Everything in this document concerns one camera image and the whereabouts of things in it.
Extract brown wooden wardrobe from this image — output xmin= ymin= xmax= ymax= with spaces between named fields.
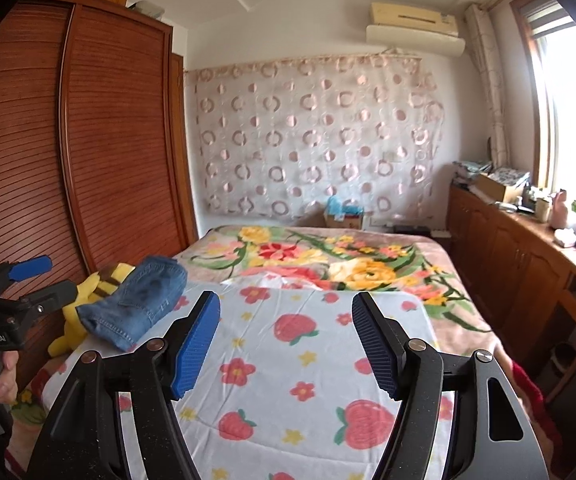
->
xmin=0 ymin=0 xmax=200 ymax=391

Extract blue denim jeans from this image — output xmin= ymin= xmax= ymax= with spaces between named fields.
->
xmin=76 ymin=256 xmax=188 ymax=351

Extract yellow Pikachu plush toy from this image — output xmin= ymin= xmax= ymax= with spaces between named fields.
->
xmin=48 ymin=262 xmax=135 ymax=358

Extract white wall air conditioner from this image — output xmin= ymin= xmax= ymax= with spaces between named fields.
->
xmin=366 ymin=2 xmax=466 ymax=58

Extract floral pink blanket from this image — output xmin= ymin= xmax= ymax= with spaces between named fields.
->
xmin=4 ymin=224 xmax=565 ymax=480

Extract left hand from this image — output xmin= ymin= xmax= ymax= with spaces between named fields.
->
xmin=0 ymin=351 xmax=18 ymax=405

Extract wooden sideboard cabinet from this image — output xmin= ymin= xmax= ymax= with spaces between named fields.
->
xmin=446 ymin=185 xmax=576 ymax=380

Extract pink figurine on sideboard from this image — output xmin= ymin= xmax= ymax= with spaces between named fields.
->
xmin=550 ymin=188 xmax=568 ymax=230

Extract sheer circle pattern curtain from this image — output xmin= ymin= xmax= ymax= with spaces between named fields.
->
xmin=187 ymin=54 xmax=444 ymax=223

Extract cardboard box on sideboard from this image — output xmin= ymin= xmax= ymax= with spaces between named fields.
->
xmin=474 ymin=167 xmax=531 ymax=203

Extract beige window curtain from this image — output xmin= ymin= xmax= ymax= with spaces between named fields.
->
xmin=465 ymin=3 xmax=509 ymax=168

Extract cardboard box with blue cloth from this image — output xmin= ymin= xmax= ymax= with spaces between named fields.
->
xmin=324 ymin=196 xmax=364 ymax=230

